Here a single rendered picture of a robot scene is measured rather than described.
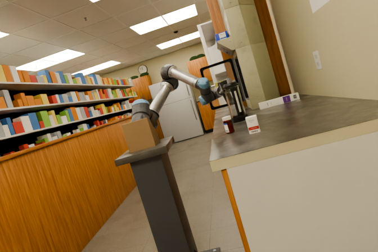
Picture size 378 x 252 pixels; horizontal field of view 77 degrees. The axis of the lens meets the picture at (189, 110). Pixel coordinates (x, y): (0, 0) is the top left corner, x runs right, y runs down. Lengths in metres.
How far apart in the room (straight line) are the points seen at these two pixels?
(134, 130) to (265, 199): 0.91
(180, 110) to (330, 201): 6.09
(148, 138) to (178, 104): 5.37
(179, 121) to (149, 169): 5.41
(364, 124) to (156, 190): 1.13
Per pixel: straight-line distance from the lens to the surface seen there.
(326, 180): 0.93
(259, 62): 1.91
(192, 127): 6.85
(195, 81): 1.68
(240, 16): 1.92
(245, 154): 0.84
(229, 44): 1.87
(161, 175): 1.51
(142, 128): 1.50
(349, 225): 1.01
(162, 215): 1.62
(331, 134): 0.89
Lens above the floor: 1.17
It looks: 3 degrees down
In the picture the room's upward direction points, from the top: 17 degrees counter-clockwise
